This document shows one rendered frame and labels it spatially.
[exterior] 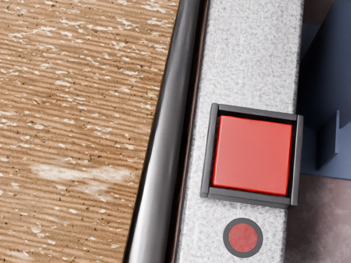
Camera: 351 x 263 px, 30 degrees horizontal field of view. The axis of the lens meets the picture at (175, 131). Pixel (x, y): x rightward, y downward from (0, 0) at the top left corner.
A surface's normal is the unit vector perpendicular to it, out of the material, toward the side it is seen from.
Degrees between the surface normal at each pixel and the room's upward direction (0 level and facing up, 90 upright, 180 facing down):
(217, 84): 0
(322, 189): 0
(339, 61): 90
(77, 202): 0
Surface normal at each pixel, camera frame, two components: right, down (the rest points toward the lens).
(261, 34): 0.05, -0.32
